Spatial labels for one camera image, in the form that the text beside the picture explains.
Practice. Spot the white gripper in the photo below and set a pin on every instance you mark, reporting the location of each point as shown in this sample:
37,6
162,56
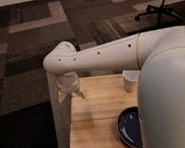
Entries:
68,83

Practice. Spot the dark blue plate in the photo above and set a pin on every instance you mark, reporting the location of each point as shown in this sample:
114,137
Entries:
128,127

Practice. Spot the white ceramic cup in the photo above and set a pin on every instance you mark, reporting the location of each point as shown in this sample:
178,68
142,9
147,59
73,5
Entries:
130,77

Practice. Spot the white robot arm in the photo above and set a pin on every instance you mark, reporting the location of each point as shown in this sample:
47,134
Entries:
159,56

